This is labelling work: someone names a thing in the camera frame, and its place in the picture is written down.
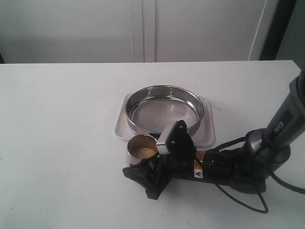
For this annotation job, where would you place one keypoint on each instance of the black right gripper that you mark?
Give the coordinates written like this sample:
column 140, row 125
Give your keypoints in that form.
column 184, row 162

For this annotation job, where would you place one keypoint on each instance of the pile of beige rice grains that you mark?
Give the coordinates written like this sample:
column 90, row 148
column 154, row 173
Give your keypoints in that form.
column 143, row 153

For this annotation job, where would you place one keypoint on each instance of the stainless steel cup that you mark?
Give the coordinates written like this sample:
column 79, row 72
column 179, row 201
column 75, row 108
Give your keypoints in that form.
column 140, row 147

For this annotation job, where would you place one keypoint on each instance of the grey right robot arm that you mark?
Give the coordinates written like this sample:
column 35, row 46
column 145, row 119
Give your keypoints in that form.
column 242, row 164

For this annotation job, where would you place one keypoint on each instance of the round steel mesh sieve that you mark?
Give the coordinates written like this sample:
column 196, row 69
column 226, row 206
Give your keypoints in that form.
column 150, row 109

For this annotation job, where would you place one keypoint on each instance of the white rectangular plastic tray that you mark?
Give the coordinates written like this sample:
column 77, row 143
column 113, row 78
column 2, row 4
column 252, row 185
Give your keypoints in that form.
column 204, row 137

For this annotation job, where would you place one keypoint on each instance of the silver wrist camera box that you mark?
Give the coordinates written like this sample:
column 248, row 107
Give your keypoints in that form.
column 163, row 140

